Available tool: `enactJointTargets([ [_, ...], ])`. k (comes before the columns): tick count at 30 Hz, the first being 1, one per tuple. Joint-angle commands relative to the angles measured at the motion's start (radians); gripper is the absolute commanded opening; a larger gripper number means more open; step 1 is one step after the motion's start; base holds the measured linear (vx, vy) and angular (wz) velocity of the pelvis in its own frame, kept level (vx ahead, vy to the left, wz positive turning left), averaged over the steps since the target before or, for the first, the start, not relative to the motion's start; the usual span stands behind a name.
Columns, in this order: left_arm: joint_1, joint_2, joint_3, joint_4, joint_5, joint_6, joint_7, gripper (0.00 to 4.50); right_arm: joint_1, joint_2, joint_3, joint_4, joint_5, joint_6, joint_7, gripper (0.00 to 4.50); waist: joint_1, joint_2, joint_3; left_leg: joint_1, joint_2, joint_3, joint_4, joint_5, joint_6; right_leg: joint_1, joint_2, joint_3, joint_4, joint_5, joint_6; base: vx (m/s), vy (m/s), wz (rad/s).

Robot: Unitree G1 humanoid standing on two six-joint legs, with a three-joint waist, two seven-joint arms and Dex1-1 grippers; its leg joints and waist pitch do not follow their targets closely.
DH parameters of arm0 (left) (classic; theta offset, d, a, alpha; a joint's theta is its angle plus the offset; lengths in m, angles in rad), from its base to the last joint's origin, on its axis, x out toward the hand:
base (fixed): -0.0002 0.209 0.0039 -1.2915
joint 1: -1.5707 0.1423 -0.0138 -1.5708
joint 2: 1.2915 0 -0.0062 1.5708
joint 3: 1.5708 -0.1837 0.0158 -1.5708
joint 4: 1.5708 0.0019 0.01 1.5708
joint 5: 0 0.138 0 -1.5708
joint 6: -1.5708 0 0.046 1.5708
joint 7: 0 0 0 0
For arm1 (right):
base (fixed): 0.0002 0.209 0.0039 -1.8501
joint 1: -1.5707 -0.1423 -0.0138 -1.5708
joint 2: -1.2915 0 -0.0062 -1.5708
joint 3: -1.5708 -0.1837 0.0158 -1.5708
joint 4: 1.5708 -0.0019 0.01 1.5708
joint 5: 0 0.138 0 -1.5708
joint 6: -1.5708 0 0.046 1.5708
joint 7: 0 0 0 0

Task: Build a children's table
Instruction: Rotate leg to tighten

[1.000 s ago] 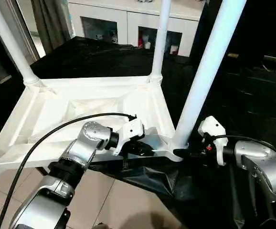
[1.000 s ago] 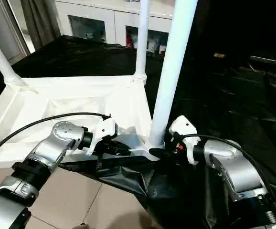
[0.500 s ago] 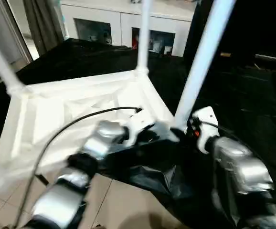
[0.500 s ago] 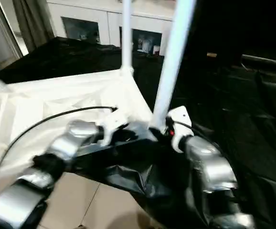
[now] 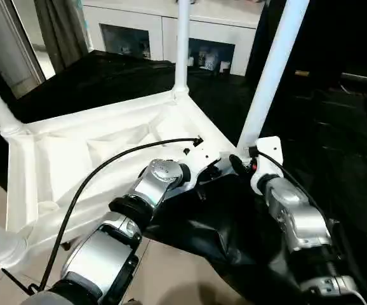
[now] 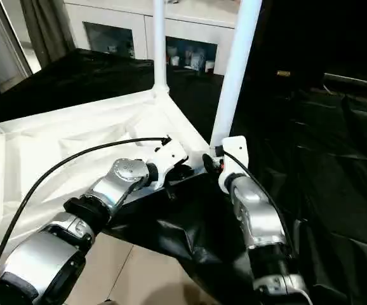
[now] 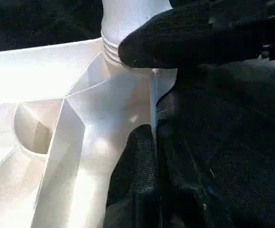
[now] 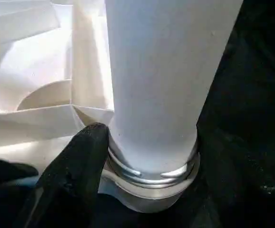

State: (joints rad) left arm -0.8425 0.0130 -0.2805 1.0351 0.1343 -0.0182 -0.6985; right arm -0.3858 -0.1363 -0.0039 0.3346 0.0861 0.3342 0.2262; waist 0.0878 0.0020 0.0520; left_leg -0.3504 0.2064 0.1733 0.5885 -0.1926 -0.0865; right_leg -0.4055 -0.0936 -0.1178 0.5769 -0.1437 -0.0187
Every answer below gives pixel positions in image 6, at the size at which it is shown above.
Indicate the small yellow label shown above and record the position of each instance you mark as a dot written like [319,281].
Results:
[284,74]

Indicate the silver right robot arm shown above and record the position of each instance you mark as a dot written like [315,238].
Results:
[260,216]

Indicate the black work mat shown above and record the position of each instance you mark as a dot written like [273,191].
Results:
[336,165]

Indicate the black metal rail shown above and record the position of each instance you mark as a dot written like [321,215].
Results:
[355,81]

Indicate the white glass-door cabinet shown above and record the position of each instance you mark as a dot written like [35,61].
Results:
[126,22]

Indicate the white table top frame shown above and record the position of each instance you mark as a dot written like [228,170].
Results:
[56,140]

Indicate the grey curtain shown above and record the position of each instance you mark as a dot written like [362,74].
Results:
[47,28]

